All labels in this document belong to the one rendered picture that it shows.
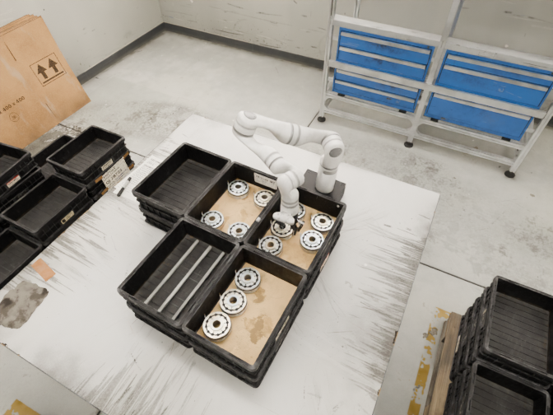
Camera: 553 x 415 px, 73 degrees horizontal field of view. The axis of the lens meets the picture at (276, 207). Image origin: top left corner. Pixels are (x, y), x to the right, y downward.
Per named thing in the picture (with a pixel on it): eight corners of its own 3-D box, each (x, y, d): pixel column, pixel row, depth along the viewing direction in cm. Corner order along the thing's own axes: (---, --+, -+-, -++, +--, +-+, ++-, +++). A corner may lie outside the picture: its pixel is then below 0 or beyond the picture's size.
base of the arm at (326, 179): (320, 177, 196) (325, 153, 182) (336, 184, 193) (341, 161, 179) (312, 188, 191) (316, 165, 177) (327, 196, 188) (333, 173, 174)
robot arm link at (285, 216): (271, 219, 150) (271, 209, 146) (282, 200, 157) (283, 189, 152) (292, 226, 148) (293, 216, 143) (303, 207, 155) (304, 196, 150)
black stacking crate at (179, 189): (188, 159, 201) (184, 142, 193) (234, 177, 192) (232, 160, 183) (137, 208, 179) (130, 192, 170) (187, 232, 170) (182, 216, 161)
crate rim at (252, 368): (242, 246, 153) (241, 243, 151) (308, 277, 143) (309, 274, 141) (180, 330, 130) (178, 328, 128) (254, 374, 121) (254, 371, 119)
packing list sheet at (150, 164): (149, 154, 220) (149, 153, 220) (181, 166, 213) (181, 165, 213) (109, 191, 202) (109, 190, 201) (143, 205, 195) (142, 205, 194)
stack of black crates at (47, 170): (76, 156, 303) (63, 132, 286) (104, 167, 294) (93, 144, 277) (35, 188, 280) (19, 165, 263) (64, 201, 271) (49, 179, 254)
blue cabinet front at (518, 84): (424, 114, 306) (447, 48, 264) (519, 140, 285) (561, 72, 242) (423, 116, 305) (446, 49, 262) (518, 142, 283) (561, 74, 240)
